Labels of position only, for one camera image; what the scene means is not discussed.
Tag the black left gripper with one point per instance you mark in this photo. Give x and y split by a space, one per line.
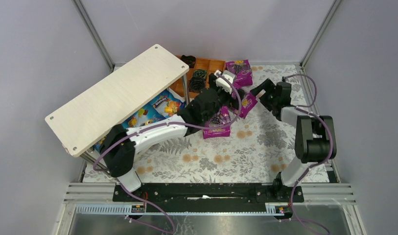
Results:
227 98

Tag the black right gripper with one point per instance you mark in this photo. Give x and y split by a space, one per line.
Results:
267 94

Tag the blue candy bag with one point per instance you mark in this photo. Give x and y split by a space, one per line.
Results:
98 144
167 103
144 116

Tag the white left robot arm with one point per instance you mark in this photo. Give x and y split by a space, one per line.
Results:
120 145

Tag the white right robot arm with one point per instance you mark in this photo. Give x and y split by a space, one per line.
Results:
314 142

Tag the purple candy bag middle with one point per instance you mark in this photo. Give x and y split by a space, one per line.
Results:
248 102

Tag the purple candy bag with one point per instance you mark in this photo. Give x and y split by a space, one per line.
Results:
242 70
221 118
248 102

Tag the purple candy bag near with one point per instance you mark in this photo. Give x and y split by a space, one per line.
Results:
221 118

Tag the purple candy bag far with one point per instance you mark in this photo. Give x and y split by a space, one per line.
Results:
242 70

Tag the white wooden two-tier shelf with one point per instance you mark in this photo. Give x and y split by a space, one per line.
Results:
88 117

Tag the black coiled item bottom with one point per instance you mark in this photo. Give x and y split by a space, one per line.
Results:
196 85

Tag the black coiled item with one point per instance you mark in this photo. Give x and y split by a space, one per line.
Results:
189 60
199 73
196 85

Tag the black coiled item middle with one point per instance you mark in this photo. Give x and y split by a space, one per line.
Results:
199 73

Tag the orange wooden compartment tray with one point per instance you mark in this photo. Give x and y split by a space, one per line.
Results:
211 65

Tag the black coiled item top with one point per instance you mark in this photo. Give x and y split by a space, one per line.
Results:
189 60

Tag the floral patterned table mat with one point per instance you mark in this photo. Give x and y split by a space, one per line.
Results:
258 147

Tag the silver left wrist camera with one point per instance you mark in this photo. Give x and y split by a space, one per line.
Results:
225 79

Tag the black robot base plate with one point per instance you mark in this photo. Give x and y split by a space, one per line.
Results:
205 196

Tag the slotted cable duct rail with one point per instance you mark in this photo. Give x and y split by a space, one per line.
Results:
269 210

